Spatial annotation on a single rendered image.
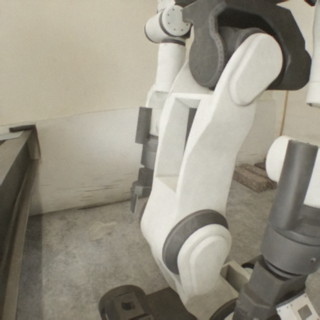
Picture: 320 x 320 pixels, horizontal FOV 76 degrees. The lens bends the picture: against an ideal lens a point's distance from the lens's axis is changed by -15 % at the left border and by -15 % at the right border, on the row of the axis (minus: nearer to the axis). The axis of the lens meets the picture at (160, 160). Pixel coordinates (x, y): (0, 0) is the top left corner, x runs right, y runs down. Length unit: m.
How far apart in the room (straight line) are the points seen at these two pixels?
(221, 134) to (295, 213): 0.18
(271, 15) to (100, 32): 1.55
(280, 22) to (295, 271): 0.42
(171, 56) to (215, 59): 0.23
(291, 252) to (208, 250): 0.16
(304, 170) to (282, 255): 0.11
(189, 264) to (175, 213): 0.09
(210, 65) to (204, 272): 0.36
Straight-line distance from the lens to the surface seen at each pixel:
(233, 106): 0.37
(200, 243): 0.40
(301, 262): 0.31
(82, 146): 1.81
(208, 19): 0.43
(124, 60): 1.90
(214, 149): 0.39
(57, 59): 1.83
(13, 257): 0.85
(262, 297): 0.35
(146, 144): 0.61
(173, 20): 0.60
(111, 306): 0.89
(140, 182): 0.65
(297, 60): 0.53
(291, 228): 0.28
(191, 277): 0.44
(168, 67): 0.62
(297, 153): 0.25
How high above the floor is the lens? 0.90
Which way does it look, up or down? 18 degrees down
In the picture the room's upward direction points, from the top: 3 degrees counter-clockwise
